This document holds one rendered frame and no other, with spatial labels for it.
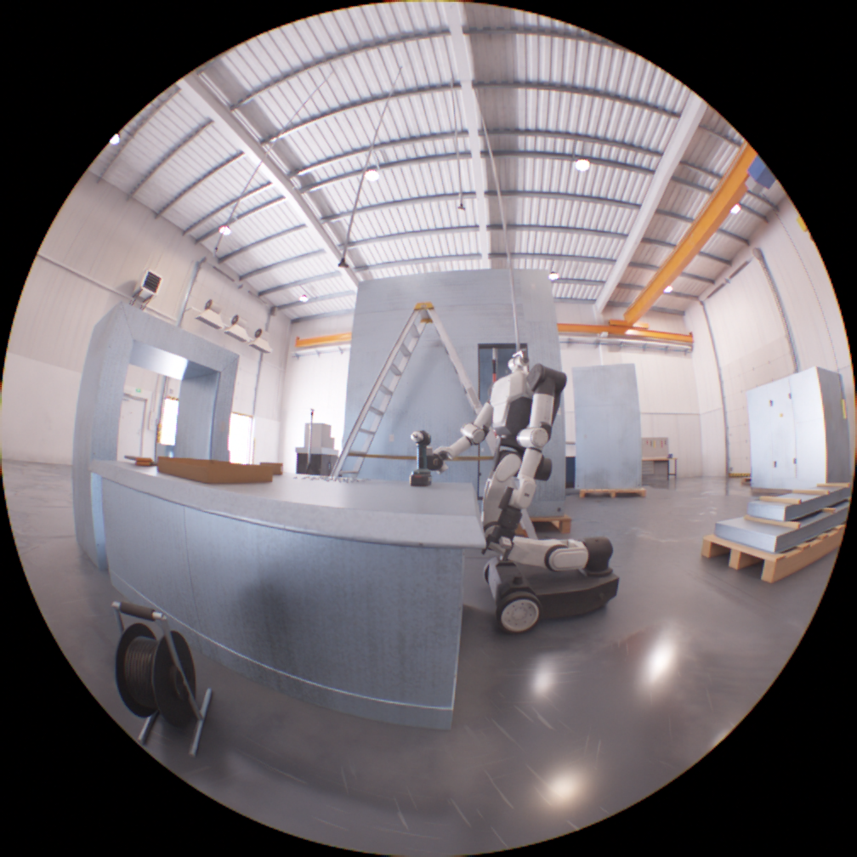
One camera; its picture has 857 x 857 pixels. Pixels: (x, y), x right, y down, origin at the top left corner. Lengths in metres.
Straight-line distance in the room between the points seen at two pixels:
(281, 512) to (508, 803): 0.85
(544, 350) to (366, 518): 3.18
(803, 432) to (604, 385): 4.69
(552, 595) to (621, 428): 6.10
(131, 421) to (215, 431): 8.14
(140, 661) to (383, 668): 0.61
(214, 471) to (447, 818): 1.09
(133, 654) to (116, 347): 1.67
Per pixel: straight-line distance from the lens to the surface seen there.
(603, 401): 7.32
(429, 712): 0.90
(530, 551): 1.50
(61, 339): 10.11
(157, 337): 2.27
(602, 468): 7.18
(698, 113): 8.62
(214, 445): 2.50
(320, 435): 7.02
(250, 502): 0.76
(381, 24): 7.39
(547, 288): 3.98
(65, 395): 9.92
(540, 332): 3.65
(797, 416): 6.78
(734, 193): 9.17
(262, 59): 8.13
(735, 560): 2.45
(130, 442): 10.51
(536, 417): 1.26
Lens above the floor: 0.75
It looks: 7 degrees up
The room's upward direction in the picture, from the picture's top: 1 degrees clockwise
